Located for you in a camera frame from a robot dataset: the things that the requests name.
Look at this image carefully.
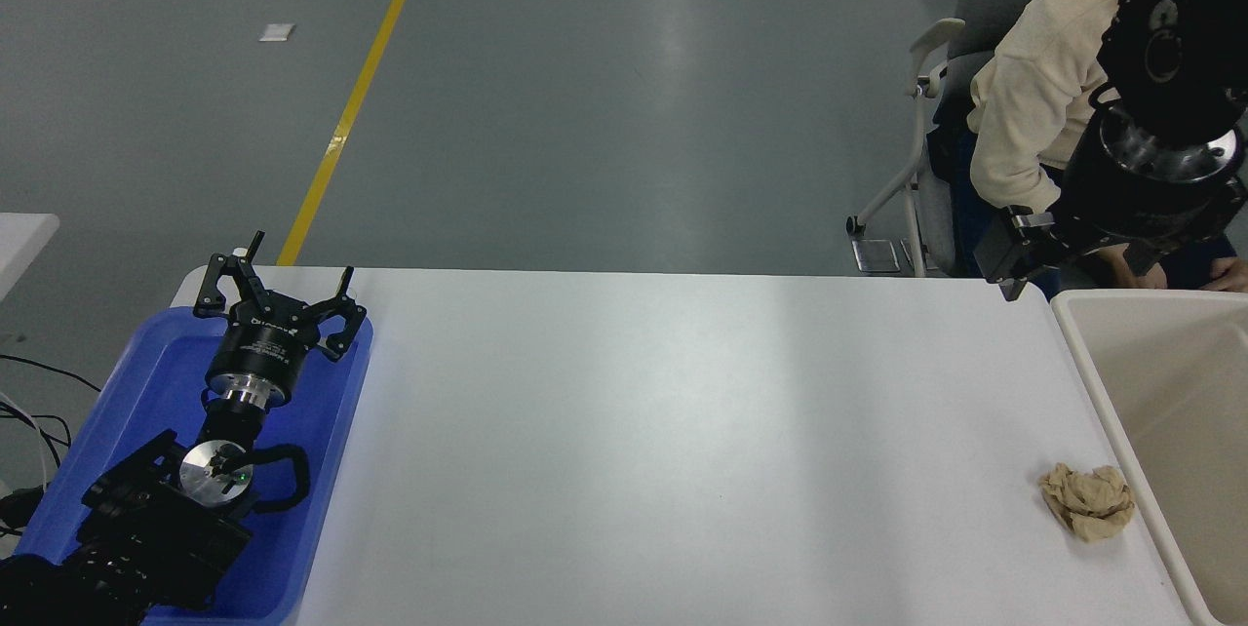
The looped black cable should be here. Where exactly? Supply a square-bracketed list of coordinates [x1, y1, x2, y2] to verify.
[0, 410, 75, 471]

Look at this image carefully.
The tan paper ball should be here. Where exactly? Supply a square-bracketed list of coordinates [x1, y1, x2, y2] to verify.
[1038, 464, 1137, 543]

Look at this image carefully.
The black plug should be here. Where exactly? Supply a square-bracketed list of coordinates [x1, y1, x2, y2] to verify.
[0, 486, 46, 535]

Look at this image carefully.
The blue plastic tray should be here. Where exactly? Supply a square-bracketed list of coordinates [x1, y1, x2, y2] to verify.
[15, 306, 374, 625]

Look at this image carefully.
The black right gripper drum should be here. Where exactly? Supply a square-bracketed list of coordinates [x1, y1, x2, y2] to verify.
[1056, 140, 1248, 268]

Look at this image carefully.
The thin black cable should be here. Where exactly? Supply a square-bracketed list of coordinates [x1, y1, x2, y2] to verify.
[0, 354, 103, 394]

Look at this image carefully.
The person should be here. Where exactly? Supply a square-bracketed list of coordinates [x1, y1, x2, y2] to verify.
[928, 0, 1248, 300]

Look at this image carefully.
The large pale plastic bin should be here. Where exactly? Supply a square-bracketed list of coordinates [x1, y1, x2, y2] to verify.
[1051, 290, 1248, 626]

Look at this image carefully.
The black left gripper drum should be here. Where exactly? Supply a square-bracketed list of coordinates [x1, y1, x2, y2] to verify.
[205, 306, 324, 395]

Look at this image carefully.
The person's left hand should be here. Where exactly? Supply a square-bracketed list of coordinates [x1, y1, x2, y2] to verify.
[1203, 257, 1248, 293]

